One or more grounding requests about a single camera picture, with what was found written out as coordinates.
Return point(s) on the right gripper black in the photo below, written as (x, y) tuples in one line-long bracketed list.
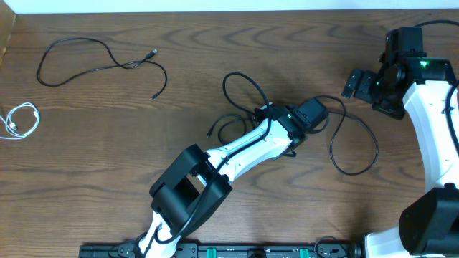
[(394, 109)]

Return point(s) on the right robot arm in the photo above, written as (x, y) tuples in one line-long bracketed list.
[(425, 89)]

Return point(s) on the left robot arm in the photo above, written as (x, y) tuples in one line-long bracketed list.
[(197, 182)]

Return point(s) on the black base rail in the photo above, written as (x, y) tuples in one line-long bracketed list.
[(326, 247)]

